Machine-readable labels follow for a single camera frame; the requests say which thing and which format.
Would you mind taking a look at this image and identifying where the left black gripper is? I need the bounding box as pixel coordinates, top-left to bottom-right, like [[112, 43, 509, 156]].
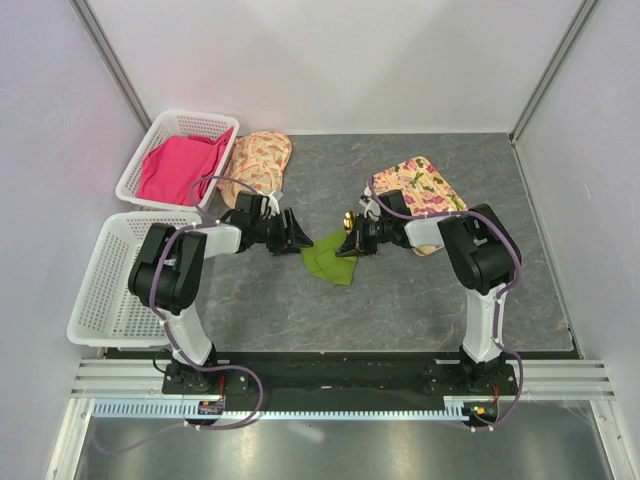
[[252, 209, 313, 257]]

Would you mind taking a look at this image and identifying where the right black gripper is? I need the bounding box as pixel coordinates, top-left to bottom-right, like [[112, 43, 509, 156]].
[[337, 214, 392, 258]]

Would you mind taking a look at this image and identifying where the green paper napkin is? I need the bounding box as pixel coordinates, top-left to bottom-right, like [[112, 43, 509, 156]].
[[301, 230, 357, 286]]

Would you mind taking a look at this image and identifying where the iridescent gold spoon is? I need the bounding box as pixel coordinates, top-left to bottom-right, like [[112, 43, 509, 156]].
[[343, 211, 357, 232]]

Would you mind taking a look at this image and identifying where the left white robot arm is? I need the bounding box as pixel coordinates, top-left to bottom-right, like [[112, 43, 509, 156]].
[[128, 191, 314, 393]]

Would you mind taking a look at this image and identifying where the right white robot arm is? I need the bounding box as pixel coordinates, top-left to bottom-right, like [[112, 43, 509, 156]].
[[336, 190, 521, 396]]

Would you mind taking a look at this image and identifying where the floral fabric pouch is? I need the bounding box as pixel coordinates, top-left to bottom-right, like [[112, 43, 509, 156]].
[[216, 131, 293, 208]]

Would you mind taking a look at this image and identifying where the floral rectangular tray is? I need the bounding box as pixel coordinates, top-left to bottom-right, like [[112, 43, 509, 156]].
[[365, 156, 471, 257]]

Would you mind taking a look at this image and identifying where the pink cloth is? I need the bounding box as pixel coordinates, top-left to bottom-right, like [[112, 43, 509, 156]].
[[136, 128, 233, 206]]

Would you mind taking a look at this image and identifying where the white basket with pink cloth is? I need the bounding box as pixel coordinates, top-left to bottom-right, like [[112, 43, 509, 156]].
[[115, 109, 239, 211]]

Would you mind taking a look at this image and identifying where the empty white plastic basket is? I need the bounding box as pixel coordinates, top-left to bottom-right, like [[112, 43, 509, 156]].
[[67, 211, 200, 349]]

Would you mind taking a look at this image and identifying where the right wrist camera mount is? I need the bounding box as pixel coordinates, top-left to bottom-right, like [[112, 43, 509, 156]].
[[359, 194, 381, 221]]

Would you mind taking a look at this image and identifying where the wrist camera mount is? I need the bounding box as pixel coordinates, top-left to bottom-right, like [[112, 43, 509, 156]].
[[265, 189, 284, 218], [359, 194, 381, 221]]

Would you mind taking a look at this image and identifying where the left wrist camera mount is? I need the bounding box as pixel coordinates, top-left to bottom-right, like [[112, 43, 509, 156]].
[[265, 189, 284, 218]]

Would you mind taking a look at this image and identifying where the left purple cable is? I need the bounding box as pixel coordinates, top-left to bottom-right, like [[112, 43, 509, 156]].
[[89, 174, 281, 455]]

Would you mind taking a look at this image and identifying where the purple cable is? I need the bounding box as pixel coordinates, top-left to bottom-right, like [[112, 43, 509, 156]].
[[363, 180, 525, 435], [89, 174, 281, 455]]

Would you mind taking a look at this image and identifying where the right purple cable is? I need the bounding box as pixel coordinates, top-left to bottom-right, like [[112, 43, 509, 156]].
[[363, 180, 525, 435]]

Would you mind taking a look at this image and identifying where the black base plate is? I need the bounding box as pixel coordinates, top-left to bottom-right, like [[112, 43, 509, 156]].
[[162, 352, 518, 415]]

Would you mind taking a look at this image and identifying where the white slotted cable duct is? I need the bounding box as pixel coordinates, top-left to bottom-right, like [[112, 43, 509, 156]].
[[93, 399, 489, 421]]

